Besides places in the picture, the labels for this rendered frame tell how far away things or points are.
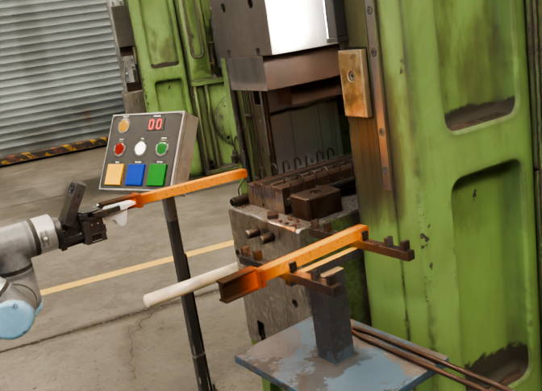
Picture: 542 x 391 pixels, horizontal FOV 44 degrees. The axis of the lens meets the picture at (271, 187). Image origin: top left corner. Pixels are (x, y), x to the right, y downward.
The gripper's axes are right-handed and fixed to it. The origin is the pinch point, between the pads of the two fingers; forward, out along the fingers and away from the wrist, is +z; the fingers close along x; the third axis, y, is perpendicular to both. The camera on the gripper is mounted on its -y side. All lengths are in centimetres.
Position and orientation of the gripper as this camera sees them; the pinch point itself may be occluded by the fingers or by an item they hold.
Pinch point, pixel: (128, 200)
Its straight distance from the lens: 175.9
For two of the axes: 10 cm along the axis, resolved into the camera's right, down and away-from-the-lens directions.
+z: 8.3, -2.7, 4.9
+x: 5.4, 1.5, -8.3
